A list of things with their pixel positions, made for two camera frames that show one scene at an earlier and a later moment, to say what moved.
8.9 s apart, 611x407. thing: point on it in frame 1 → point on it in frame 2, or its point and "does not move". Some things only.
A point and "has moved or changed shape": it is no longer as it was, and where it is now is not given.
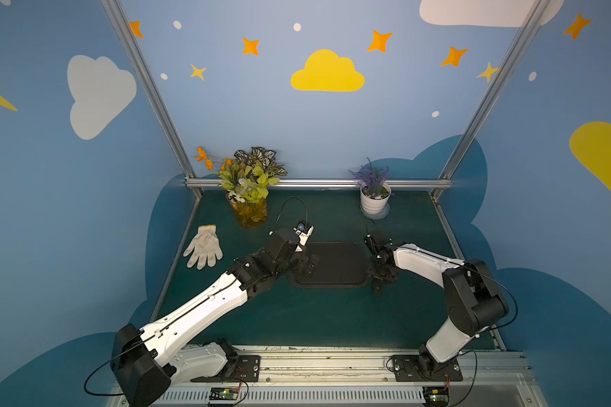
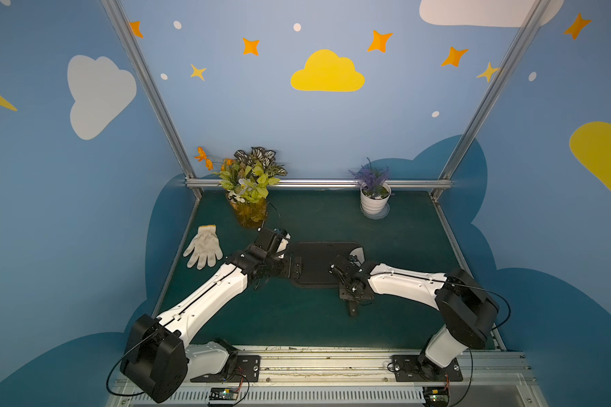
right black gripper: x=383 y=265 → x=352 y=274
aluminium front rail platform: x=363 y=376 does not move
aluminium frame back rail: x=192 y=183 does not move
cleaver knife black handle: x=377 y=286 has moved or changed shape
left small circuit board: x=223 y=393 does not move
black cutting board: x=341 y=264 does not move
